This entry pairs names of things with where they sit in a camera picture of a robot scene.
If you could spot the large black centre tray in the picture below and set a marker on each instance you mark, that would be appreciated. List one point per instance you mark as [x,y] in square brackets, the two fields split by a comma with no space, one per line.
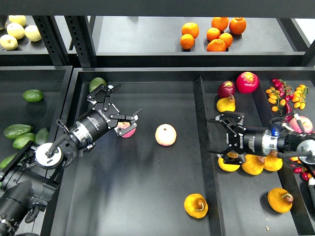
[136,187]

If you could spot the black left tray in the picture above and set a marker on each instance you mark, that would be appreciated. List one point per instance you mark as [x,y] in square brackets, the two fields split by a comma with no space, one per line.
[14,109]

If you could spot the pale yellow pear right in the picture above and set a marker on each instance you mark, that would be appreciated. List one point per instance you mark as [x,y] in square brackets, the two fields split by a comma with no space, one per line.
[32,33]

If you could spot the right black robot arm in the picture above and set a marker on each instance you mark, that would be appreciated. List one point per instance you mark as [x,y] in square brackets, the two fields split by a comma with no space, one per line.
[279,136]

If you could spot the orange small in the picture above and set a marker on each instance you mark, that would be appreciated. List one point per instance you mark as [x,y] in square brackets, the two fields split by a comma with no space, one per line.
[227,38]
[213,33]

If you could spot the upper cherry tomato cluster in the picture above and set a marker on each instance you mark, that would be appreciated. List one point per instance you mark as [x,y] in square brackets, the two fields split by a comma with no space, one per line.
[281,91]

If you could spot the orange top centre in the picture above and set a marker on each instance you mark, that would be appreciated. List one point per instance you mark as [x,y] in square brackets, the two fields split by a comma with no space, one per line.
[221,23]

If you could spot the orange far left bottom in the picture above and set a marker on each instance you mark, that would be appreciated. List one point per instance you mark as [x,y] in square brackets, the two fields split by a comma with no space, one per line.
[187,41]

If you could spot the cherry tomato cluster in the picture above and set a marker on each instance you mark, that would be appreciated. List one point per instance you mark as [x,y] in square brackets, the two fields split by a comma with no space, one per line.
[299,168]
[281,91]

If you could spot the pale pink apple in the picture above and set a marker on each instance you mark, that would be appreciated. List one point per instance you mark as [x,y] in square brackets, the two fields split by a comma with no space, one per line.
[165,135]

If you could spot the orange right small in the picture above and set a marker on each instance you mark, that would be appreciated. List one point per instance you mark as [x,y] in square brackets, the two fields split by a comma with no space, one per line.
[227,38]

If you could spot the pink apple right tray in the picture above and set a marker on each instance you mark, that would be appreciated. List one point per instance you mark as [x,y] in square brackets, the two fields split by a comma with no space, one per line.
[307,124]

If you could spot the orange top right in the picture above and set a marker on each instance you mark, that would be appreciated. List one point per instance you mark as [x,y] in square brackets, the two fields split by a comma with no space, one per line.
[237,25]

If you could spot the pale yellow pear front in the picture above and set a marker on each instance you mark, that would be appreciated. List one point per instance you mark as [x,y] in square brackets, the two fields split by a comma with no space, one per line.
[8,42]

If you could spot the orange far left top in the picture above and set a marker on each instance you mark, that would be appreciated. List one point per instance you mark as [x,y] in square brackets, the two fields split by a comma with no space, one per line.
[190,28]

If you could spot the orange centre small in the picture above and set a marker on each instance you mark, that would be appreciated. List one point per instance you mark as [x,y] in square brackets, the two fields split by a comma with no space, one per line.
[213,33]

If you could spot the dark red apple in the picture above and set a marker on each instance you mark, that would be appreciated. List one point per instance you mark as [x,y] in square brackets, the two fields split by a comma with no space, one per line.
[226,89]

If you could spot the lower cherry tomato cluster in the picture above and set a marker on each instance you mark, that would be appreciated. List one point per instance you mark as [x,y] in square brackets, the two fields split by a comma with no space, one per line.
[299,168]

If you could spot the green avocado at tray corner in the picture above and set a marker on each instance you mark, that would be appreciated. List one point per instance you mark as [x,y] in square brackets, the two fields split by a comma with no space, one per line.
[95,82]

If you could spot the orange front bottom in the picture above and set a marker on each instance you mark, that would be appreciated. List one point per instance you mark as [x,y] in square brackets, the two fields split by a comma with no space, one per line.
[216,45]

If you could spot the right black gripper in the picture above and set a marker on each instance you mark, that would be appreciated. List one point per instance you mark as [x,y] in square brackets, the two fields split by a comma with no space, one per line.
[240,139]

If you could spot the pale yellow pear centre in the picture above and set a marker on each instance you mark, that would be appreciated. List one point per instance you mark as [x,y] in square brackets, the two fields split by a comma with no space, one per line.
[15,30]

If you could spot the orange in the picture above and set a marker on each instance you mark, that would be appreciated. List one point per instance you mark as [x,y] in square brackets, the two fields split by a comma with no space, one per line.
[216,45]
[237,25]
[221,23]
[187,41]
[190,28]

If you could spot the pale yellow pear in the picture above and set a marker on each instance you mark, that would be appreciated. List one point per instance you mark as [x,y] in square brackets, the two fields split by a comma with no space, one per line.
[8,42]
[19,19]
[15,30]
[32,33]

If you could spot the pink red apple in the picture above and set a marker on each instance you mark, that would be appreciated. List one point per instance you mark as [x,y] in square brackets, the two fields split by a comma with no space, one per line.
[125,129]

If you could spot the black metal shelf frame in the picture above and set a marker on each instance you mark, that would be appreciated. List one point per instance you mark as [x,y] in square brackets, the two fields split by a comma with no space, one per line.
[280,9]

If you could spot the red chili pepper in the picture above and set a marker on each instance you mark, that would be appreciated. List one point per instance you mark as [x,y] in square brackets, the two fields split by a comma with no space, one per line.
[288,112]

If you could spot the green avocado upper left tray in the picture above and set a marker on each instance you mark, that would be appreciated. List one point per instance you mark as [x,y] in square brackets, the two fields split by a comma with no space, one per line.
[33,95]

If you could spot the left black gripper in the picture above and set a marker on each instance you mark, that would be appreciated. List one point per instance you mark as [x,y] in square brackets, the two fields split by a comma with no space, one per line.
[105,116]

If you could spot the pale yellow pear top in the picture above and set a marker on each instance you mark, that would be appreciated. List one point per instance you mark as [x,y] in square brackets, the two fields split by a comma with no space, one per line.
[19,19]

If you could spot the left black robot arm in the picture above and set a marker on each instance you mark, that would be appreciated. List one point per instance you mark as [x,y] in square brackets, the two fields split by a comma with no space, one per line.
[29,181]

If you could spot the large red apple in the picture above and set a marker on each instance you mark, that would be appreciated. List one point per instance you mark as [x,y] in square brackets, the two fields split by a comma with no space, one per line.
[247,82]

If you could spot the dark avocado near tray wall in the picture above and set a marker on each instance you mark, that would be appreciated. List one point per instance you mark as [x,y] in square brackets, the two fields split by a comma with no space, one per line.
[42,136]

